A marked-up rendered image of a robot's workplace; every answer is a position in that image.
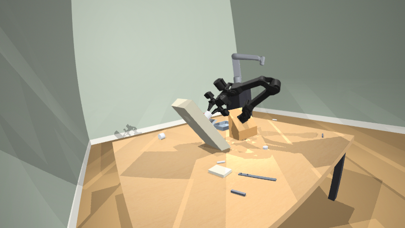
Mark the beige rectangular panel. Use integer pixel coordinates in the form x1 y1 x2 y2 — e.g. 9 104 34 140
171 98 231 151

